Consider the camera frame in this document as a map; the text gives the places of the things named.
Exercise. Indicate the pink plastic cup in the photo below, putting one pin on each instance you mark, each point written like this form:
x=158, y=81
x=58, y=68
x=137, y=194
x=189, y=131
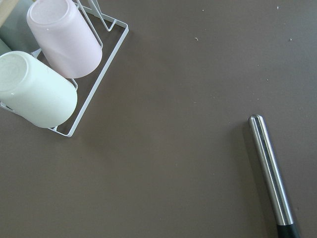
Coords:
x=64, y=37

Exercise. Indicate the steel muddler black tip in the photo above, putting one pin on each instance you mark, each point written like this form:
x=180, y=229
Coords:
x=286, y=227

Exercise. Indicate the white wire cup rack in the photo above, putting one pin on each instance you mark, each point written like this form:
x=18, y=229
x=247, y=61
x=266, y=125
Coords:
x=108, y=31

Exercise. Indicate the wooden rack handle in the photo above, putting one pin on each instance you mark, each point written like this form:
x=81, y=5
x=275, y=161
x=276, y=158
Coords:
x=6, y=7

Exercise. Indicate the grey plastic cup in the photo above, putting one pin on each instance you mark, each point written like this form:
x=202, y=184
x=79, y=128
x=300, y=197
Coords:
x=15, y=31

